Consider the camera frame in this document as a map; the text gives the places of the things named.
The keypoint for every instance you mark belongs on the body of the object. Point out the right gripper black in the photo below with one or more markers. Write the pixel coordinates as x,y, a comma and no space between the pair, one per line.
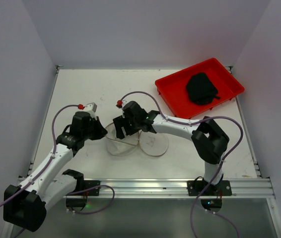
121,123

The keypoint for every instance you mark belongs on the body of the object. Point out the aluminium mounting rail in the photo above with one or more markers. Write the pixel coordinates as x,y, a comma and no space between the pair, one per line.
158,188

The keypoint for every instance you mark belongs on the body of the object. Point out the black bra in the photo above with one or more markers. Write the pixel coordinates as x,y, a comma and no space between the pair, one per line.
201,90

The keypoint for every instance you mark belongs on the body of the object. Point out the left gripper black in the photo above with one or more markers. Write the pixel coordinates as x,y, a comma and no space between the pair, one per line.
99,129

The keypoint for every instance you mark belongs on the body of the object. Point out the white mesh laundry bag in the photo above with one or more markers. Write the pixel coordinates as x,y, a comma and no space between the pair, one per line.
153,145

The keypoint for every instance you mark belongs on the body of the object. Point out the red plastic tray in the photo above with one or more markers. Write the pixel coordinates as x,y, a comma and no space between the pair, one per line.
172,88

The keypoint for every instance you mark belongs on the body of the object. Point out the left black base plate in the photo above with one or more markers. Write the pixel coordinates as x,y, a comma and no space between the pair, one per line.
91,186

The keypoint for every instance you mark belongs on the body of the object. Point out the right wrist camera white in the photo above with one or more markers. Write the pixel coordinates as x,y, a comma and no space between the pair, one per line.
120,103

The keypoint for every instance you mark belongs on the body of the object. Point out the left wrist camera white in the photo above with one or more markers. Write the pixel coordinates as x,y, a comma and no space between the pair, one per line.
90,108

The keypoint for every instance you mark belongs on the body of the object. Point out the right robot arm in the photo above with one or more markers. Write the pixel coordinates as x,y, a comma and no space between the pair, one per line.
209,140

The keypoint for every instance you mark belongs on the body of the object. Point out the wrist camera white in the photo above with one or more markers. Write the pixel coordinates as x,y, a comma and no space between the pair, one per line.
120,103
90,108

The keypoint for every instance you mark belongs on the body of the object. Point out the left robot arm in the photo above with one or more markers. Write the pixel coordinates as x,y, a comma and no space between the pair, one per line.
28,203

